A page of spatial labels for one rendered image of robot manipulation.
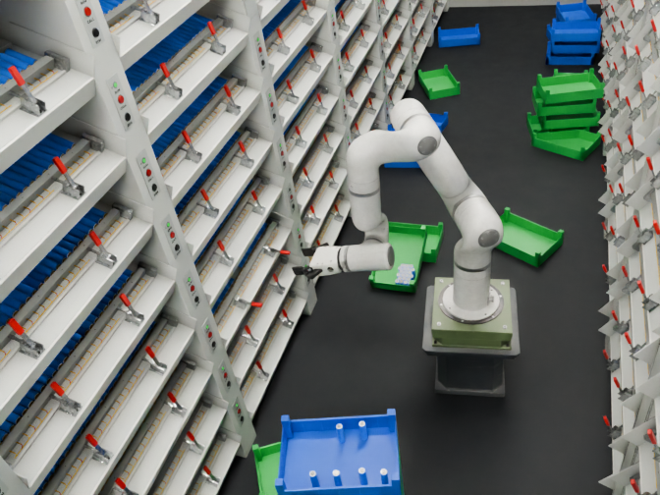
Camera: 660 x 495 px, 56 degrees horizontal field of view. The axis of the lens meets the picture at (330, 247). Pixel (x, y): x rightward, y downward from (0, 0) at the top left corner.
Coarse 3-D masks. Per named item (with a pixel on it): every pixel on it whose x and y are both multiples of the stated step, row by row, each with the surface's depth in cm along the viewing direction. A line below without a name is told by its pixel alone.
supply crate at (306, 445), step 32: (288, 416) 164; (352, 416) 165; (384, 416) 164; (288, 448) 166; (320, 448) 165; (352, 448) 163; (384, 448) 162; (288, 480) 159; (320, 480) 157; (352, 480) 156
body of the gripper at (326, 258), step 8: (320, 248) 203; (328, 248) 201; (336, 248) 199; (320, 256) 199; (328, 256) 197; (336, 256) 196; (312, 264) 197; (320, 264) 196; (328, 264) 195; (336, 264) 194; (328, 272) 197; (336, 272) 196
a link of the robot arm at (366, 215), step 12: (372, 192) 174; (360, 204) 176; (372, 204) 177; (360, 216) 179; (372, 216) 179; (384, 216) 188; (360, 228) 182; (372, 228) 182; (384, 228) 195; (384, 240) 196
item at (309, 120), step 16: (320, 80) 273; (320, 96) 271; (336, 96) 276; (304, 112) 258; (320, 112) 264; (288, 128) 249; (304, 128) 254; (320, 128) 260; (288, 144) 245; (304, 144) 244
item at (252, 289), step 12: (276, 216) 237; (288, 228) 239; (276, 240) 233; (252, 252) 226; (276, 252) 229; (264, 264) 224; (252, 276) 219; (264, 276) 220; (252, 288) 215; (252, 300) 214; (216, 312) 205; (228, 312) 206; (240, 312) 207; (228, 324) 203; (240, 324) 208; (228, 336) 200
